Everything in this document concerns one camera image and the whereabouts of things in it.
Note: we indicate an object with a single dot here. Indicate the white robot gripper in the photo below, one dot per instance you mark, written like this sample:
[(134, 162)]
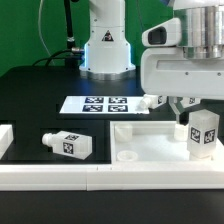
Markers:
[(164, 71)]

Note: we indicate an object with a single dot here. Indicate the white square tabletop part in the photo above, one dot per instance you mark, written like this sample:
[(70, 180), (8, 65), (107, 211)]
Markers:
[(146, 141)]

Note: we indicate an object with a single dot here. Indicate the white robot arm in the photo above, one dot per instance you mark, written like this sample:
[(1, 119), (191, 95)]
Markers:
[(114, 48)]

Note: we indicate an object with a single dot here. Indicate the white U-shaped obstacle fence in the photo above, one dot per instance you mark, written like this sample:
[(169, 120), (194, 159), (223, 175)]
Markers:
[(116, 176)]

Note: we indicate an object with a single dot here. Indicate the white marker tag plate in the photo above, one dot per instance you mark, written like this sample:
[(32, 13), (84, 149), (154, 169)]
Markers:
[(102, 105)]

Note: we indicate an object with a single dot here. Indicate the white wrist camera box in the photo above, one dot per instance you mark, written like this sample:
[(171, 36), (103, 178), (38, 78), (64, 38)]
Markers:
[(164, 34)]

